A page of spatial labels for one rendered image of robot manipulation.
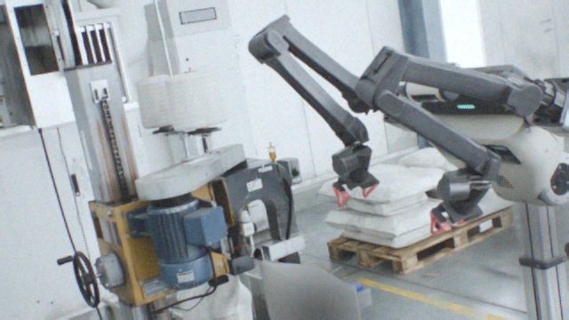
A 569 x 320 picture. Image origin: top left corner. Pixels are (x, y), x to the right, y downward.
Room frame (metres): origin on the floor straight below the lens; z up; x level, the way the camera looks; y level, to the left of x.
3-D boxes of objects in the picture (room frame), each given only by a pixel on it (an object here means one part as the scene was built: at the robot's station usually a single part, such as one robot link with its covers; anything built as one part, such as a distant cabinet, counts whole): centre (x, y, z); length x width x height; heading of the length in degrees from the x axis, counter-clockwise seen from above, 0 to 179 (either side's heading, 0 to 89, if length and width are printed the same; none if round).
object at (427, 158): (5.72, -1.12, 0.56); 0.67 x 0.43 x 0.15; 33
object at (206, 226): (2.06, 0.29, 1.25); 0.10 x 0.08 x 0.12; 148
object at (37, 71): (4.52, 1.44, 1.82); 0.51 x 0.27 x 0.71; 33
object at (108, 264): (2.22, 0.63, 1.14); 0.11 x 0.06 x 0.11; 33
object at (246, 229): (2.34, 0.19, 1.14); 0.05 x 0.04 x 0.16; 123
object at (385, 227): (5.18, -0.72, 0.32); 0.66 x 0.43 x 0.15; 125
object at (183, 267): (2.12, 0.37, 1.21); 0.15 x 0.15 x 0.25
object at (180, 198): (2.12, 0.37, 1.35); 0.12 x 0.12 x 0.04
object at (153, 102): (2.42, 0.40, 1.61); 0.15 x 0.14 x 0.17; 33
